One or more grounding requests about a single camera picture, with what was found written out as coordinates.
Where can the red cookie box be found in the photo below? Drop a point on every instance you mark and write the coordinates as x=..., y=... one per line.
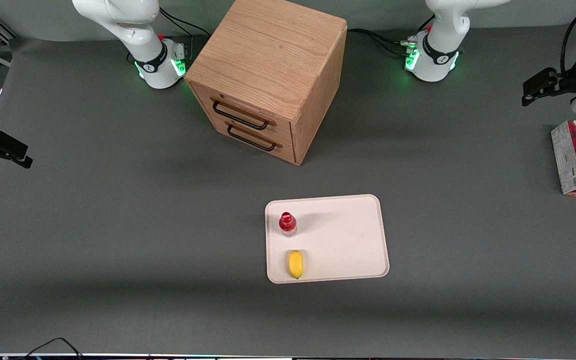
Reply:
x=572, y=157

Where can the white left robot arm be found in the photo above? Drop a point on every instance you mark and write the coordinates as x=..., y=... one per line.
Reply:
x=435, y=47

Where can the beige plastic tray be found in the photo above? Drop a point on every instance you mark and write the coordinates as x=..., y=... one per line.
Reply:
x=338, y=240

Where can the wooden drawer front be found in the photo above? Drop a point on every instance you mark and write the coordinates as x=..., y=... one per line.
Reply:
x=285, y=152
x=278, y=131

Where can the wooden drawer cabinet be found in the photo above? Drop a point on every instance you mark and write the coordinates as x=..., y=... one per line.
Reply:
x=273, y=55

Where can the red capped small bottle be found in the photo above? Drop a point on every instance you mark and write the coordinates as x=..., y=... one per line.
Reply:
x=287, y=223

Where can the yellow toy banana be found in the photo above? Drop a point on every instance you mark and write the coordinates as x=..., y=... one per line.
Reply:
x=295, y=264

